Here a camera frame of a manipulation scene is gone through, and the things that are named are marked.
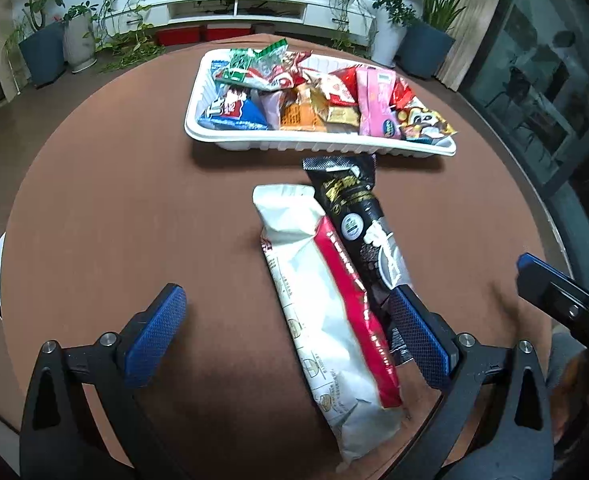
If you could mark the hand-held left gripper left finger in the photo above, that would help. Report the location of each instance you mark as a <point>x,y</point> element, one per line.
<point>154,335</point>

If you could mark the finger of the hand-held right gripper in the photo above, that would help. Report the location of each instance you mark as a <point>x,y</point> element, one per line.
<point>529,264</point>

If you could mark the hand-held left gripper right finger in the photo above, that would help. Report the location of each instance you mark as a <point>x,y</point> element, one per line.
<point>419,340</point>

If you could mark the white and red snack packet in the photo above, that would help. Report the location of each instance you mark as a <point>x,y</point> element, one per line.
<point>324,335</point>

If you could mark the black snack packet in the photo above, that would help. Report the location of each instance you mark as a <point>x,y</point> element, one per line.
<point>359,215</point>

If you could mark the white plastic tray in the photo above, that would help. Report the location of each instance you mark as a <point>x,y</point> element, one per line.
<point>324,146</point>

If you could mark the pink snack packet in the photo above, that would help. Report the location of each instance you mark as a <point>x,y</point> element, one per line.
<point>374,105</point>

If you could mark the gold snack packet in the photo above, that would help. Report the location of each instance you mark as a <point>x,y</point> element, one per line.
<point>342,112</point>

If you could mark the orange snack packet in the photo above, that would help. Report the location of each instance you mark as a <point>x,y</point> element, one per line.
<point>299,115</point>

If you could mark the red chocolate ball packet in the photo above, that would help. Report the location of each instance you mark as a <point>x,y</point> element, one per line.
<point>342,85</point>

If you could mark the green and red snack packet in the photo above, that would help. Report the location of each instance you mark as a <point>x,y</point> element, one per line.
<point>242,62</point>

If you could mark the small red white snack packet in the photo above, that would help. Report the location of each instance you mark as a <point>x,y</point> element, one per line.
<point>282,77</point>

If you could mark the cartoon print snack packet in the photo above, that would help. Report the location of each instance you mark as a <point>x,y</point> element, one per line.
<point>424,122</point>

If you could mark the glass sliding door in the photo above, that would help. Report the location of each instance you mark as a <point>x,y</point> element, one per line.
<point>539,75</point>

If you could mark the blue snack packet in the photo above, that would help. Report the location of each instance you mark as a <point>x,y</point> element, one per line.
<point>234,120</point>

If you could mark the beige curtain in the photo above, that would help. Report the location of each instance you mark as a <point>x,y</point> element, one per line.
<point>479,35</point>

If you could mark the broad leaf plant blue pot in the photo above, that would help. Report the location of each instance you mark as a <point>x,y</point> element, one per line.
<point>427,52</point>

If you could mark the bushy plant in white pot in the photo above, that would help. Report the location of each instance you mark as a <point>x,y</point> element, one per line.
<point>387,42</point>

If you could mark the small plant in pale pot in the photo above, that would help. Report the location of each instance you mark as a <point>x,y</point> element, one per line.
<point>80,45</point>

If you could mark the red storage box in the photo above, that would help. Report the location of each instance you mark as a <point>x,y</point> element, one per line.
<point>227,32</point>
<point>179,36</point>

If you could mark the tall plant in dark pot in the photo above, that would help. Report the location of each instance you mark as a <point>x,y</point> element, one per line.
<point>42,55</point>

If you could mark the white television cabinet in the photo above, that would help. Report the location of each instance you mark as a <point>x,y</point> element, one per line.
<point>274,2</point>

